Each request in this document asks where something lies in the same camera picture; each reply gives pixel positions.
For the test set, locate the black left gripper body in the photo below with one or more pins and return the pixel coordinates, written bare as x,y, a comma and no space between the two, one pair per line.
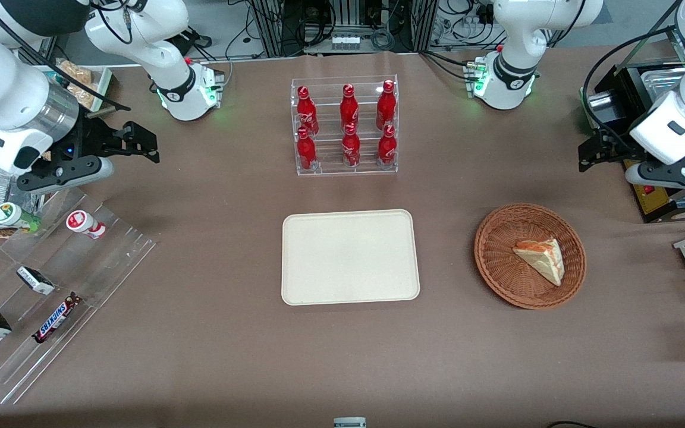
614,150

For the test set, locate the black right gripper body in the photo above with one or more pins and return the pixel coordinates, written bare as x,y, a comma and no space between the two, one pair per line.
94,140

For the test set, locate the triangular sandwich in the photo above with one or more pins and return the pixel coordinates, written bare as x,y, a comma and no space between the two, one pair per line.
541,261

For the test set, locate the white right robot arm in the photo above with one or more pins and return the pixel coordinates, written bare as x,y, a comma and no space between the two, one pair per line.
9,89

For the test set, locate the white tray with breads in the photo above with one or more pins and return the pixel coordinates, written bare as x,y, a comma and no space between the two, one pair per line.
84,83

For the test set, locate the brown wicker basket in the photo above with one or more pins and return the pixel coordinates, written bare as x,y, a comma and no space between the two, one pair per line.
500,261

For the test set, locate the beige plastic tray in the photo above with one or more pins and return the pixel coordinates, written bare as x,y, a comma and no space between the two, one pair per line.
348,258

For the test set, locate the black metal machine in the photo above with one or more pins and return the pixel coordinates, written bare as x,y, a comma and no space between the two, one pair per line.
622,95

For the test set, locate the red white yogurt bottle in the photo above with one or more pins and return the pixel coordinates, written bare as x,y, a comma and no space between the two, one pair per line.
84,224

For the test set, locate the clear plastic water bottle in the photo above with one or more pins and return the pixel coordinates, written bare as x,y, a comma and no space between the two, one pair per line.
0,189

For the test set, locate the green white yogurt bottle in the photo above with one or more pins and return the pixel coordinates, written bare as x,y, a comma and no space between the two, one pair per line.
12,216

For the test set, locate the clear acrylic stepped display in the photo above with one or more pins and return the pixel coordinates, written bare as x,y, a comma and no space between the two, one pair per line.
81,267

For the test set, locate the red cola bottle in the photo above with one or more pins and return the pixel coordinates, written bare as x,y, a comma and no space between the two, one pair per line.
386,147
305,151
348,107
305,110
351,148
386,106

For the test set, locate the Snickers chocolate bar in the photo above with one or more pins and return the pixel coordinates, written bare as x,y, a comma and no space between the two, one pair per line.
56,318

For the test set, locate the clear acrylic bottle rack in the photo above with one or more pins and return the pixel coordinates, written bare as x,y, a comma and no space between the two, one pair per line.
327,166

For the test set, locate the white power strip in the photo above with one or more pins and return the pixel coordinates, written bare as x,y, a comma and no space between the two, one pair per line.
346,43

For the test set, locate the small grey white device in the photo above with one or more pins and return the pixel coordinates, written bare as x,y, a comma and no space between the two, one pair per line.
349,422

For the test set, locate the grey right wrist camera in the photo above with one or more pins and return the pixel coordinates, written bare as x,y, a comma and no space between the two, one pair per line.
63,173

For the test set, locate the aluminium frame equipment rack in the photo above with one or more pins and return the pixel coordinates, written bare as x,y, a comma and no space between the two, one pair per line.
295,24

